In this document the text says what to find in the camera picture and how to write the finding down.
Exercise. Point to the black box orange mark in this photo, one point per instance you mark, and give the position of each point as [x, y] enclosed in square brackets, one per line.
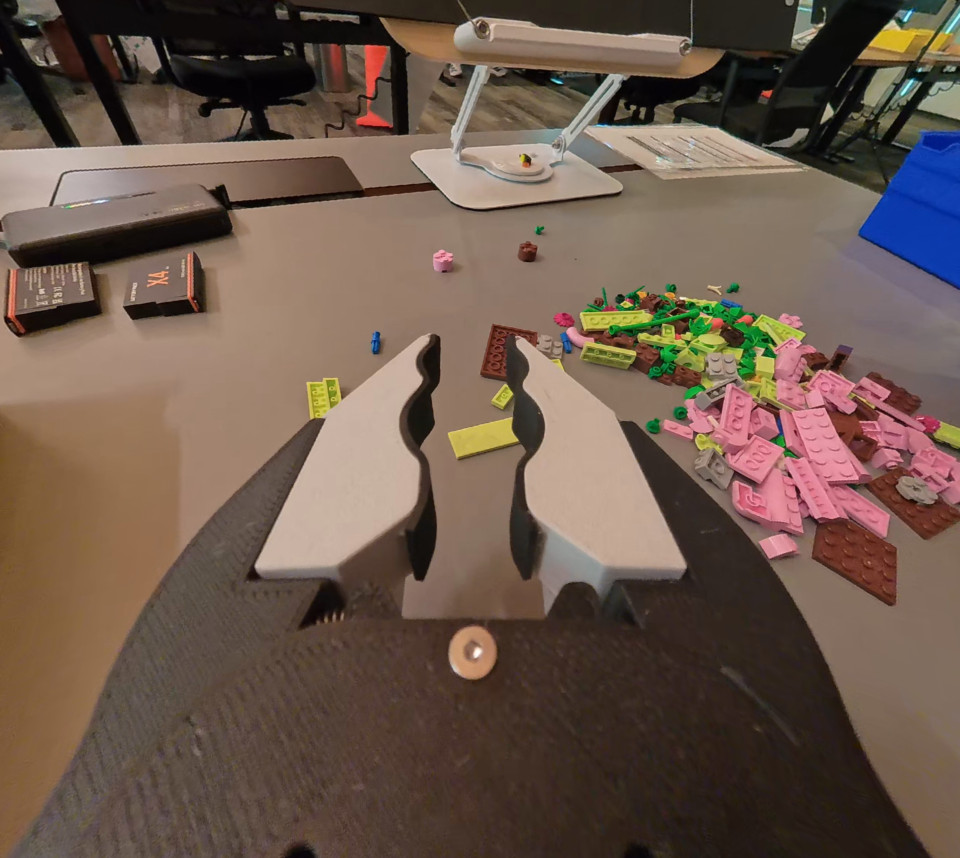
[161, 284]

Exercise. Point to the black office chair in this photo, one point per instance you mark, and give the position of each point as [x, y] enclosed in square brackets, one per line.
[825, 63]
[240, 78]

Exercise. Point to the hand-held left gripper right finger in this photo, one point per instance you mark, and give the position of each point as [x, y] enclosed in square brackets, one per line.
[600, 498]

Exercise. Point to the small yellow crate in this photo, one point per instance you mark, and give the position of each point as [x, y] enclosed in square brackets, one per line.
[911, 39]

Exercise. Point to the grey square plate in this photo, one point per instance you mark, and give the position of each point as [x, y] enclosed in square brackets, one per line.
[712, 470]

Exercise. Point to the small brown brick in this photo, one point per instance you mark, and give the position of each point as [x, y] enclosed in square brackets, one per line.
[528, 252]

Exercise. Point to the printed paper sheet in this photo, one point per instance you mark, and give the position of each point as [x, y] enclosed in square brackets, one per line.
[697, 150]

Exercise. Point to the small pink curved brick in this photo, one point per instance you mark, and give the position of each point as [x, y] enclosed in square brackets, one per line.
[780, 545]

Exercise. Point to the small black box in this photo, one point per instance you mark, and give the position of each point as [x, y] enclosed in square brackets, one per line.
[52, 296]

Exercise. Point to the brown square studded plate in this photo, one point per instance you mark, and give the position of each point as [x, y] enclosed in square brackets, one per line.
[855, 558]
[922, 521]

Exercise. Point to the brown rectangular plate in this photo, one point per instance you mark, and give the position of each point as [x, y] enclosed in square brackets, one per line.
[499, 352]

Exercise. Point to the small lime plate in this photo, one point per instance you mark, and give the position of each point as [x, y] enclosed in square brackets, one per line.
[502, 397]

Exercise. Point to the orange traffic cone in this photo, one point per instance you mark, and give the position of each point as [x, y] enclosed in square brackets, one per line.
[375, 86]

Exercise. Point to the grey round plate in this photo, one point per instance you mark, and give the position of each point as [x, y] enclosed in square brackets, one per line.
[915, 491]

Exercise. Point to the pile of mixed toy bricks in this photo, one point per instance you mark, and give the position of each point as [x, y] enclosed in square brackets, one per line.
[750, 386]

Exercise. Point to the blue plastic bin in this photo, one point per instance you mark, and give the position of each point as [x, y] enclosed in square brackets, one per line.
[915, 213]

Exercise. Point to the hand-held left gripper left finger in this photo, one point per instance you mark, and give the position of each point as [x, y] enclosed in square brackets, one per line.
[345, 498]

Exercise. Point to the lime smooth tile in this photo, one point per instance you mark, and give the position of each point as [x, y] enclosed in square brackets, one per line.
[484, 438]

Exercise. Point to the long flat black device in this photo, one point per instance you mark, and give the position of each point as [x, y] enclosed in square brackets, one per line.
[112, 225]

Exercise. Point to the white stand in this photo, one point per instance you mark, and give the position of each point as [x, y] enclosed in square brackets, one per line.
[525, 187]

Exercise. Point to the lime studded plate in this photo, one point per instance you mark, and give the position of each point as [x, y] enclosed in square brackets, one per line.
[322, 399]

